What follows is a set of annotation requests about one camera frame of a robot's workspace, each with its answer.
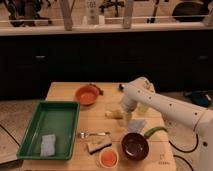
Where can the yellow banana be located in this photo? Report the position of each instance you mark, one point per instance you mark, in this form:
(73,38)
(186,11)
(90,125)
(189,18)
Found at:
(113,114)

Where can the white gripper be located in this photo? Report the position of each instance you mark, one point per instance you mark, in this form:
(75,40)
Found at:
(128,105)

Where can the small orange cup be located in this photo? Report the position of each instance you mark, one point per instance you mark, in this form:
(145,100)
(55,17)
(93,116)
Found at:
(108,158)

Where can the light green cup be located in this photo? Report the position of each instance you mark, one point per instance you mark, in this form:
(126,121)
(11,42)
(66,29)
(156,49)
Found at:
(143,108)

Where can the dark red toy item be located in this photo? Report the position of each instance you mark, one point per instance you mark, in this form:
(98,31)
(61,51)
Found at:
(101,92)

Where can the wooden block brush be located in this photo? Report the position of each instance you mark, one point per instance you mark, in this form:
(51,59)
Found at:
(94,147)

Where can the grey blue cloth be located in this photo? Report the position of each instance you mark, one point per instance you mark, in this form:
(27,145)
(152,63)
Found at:
(136,126)

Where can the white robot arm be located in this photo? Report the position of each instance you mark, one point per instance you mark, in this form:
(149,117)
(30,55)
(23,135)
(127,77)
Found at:
(197,118)

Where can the red bowl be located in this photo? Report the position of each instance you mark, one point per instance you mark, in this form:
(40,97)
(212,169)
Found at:
(87,95)

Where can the dark purple pan green handle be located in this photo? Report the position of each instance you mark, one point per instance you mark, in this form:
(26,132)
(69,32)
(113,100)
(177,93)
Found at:
(135,145)

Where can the green plastic tray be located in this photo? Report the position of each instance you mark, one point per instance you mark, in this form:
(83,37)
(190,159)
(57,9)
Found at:
(58,118)

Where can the light blue sponge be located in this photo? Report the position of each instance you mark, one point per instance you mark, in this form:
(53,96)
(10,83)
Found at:
(48,145)

